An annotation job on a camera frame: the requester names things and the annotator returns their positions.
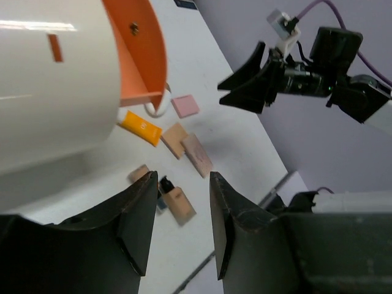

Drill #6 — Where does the beige square compact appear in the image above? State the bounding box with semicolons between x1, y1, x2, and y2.
161;122;188;159

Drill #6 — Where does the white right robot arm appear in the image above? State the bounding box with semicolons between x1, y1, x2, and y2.
217;27;391;132

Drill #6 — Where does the pink square compact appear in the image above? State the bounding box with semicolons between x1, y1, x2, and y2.
171;95;200;119

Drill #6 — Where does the white cylindrical drawer organizer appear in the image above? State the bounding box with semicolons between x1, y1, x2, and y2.
1;1;121;173

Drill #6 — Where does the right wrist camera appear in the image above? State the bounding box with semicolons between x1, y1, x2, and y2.
266;9;301;58

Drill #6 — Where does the pale pink rectangular palette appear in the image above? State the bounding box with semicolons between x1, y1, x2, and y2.
181;133;213;178

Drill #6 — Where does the white egg-shaped bottle brown cap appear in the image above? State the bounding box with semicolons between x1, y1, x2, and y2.
144;83;172;118

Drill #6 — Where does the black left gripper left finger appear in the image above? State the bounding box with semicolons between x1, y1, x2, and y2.
1;171;158;293

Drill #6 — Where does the Lamela foundation bottle black cap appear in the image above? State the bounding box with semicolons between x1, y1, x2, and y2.
159;176;196;226

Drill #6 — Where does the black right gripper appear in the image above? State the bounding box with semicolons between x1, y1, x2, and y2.
217;27;363;114

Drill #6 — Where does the orange drawer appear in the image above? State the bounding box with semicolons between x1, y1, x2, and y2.
103;0;167;110

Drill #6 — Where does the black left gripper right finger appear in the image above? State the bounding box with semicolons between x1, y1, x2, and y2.
209;171;391;293

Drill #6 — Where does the yellow sunscreen tube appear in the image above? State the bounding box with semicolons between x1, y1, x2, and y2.
117;108;162;147

